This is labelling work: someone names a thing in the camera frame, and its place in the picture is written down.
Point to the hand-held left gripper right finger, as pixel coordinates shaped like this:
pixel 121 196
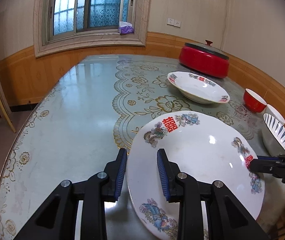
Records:
pixel 162 175

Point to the purple tissue box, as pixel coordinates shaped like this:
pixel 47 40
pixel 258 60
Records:
pixel 126 28

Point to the grey pot lid red knob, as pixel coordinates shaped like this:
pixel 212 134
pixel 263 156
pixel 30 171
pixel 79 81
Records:
pixel 207 48

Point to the blue striped white bowl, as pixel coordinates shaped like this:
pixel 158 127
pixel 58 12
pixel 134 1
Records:
pixel 270 140

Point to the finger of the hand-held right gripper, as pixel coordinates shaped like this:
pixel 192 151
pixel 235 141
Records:
pixel 277 158
pixel 262 166

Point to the red electric cooking pot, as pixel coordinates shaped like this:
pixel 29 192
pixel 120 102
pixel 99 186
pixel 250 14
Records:
pixel 202 63

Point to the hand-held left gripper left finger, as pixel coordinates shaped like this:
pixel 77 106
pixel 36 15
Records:
pixel 121 175

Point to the white dragon phoenix print plate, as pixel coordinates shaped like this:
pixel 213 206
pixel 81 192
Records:
pixel 202 150
pixel 197 87

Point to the red bowl white inside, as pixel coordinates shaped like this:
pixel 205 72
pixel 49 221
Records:
pixel 251 103

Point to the small plain white bowl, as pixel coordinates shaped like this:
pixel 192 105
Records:
pixel 275 111

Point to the window with patterned glass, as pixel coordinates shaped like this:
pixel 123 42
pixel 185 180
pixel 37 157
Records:
pixel 67 10

